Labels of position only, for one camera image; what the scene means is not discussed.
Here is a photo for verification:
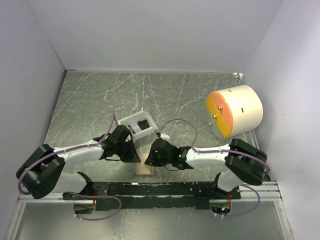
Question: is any white card tray box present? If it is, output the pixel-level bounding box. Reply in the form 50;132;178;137
117;110;159;142

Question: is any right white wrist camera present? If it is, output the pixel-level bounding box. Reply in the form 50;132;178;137
156;132;170;141

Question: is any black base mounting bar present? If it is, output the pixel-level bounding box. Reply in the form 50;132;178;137
62;181;243;212

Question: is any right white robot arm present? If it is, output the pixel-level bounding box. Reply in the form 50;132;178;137
144;138;270;199

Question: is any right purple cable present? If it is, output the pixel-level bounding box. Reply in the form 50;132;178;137
157;118;271;218

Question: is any large cream cylinder drum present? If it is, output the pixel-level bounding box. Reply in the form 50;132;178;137
205;85;264;139

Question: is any purple cable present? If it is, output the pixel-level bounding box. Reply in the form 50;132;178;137
157;118;271;218
18;109;123;221

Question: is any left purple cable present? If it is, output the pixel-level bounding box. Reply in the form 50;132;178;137
18;109;123;221

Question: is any cards stack in tray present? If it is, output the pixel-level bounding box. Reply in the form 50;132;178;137
129;119;150;133

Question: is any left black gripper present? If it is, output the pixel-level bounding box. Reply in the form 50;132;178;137
115;138;142;163

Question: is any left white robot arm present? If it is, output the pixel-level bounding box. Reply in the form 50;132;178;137
16;124;141;200

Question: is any beige card holder wallet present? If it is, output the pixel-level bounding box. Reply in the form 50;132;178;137
136;153;154;176

